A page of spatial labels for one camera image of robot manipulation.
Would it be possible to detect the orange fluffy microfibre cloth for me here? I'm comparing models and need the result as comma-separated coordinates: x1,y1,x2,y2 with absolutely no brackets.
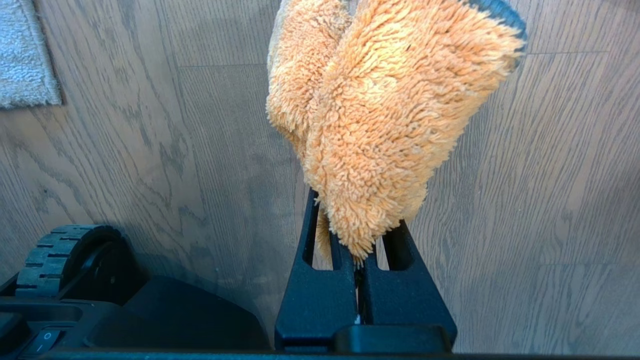
265,0,528,266

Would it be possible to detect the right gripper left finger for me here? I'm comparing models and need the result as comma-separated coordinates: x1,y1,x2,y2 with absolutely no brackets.
274,188,359,352

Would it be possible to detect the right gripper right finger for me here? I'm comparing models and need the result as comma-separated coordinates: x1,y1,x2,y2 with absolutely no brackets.
358,219,458,353

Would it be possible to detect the grey rug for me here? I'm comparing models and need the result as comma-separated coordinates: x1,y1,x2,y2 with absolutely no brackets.
0,0,64,110

